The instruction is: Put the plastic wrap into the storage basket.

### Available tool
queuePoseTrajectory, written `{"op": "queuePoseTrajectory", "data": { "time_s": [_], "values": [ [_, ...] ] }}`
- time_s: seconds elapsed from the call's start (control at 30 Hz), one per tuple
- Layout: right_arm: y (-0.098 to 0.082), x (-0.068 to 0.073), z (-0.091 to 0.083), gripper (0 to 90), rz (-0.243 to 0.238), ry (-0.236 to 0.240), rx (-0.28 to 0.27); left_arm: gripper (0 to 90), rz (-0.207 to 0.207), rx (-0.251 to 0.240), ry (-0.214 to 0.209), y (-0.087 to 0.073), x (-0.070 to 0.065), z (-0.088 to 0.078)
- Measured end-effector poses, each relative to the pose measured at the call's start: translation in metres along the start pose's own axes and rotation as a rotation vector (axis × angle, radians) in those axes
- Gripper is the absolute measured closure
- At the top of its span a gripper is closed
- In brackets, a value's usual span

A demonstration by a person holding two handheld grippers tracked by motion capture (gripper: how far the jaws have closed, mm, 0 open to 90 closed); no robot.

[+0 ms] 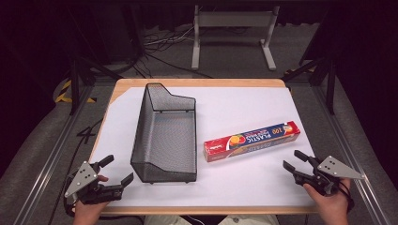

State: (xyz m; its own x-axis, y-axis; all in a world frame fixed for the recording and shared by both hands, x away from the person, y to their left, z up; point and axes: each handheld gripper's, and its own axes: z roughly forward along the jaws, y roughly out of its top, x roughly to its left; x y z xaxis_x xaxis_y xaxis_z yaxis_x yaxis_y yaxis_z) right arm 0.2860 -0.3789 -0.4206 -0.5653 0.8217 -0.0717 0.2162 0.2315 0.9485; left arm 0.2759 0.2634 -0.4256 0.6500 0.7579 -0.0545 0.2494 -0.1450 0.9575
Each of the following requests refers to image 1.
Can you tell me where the red blue plastic wrap box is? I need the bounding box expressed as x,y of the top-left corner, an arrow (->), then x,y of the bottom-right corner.
203,120 -> 301,163

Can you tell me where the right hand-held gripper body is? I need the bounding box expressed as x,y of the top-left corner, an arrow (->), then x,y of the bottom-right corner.
293,155 -> 366,198

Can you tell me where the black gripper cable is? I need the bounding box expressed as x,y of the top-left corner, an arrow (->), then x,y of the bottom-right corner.
46,117 -> 105,225
337,178 -> 357,215

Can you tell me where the person's right hand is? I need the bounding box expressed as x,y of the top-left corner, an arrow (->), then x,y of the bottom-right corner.
302,178 -> 352,225

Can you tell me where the yellow black hazard tape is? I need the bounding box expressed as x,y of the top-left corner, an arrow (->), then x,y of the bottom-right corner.
54,79 -> 98,104

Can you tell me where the black wire mesh basket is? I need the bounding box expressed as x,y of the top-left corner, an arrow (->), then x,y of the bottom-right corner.
130,82 -> 198,185

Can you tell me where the black floor tape mark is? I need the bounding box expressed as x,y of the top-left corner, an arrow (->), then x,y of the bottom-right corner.
76,126 -> 97,145

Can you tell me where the bundle of floor cables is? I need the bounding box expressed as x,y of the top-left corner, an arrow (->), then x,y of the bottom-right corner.
130,24 -> 215,80

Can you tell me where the person's left hand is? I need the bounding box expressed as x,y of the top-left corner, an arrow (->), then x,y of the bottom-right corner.
71,174 -> 111,225

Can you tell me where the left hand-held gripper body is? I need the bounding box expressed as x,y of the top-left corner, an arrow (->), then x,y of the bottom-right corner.
64,160 -> 125,206

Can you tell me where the white metal stand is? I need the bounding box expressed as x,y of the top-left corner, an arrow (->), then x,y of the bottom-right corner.
191,4 -> 281,71

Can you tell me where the white table sheet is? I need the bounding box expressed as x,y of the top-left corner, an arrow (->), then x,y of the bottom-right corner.
88,86 -> 317,208

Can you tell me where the aluminium floor rail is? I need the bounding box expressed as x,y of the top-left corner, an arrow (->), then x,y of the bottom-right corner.
12,83 -> 96,225
312,83 -> 392,225

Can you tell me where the black metal stand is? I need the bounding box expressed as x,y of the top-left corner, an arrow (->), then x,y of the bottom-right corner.
282,56 -> 338,116
69,55 -> 124,116

